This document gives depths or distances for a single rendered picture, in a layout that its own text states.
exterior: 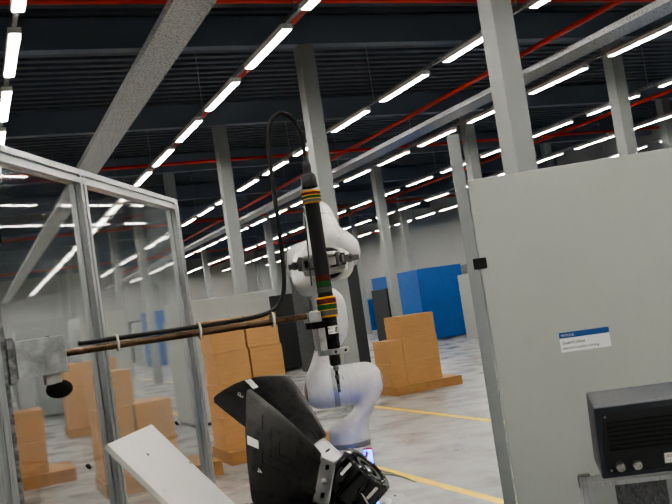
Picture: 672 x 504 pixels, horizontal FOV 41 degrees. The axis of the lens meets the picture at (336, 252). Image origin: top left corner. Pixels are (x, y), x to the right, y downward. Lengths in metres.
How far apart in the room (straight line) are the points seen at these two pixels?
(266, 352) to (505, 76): 4.01
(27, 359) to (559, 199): 2.55
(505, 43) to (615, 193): 5.35
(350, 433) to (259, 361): 7.56
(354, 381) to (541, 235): 1.42
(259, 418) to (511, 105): 7.39
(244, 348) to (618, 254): 6.84
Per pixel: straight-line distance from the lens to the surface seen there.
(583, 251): 3.79
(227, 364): 10.08
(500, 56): 8.97
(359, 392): 2.63
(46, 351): 1.76
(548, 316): 3.78
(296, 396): 2.06
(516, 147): 8.81
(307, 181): 1.99
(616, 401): 2.33
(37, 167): 2.38
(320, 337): 1.96
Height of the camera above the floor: 1.57
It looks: 3 degrees up
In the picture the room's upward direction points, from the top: 8 degrees counter-clockwise
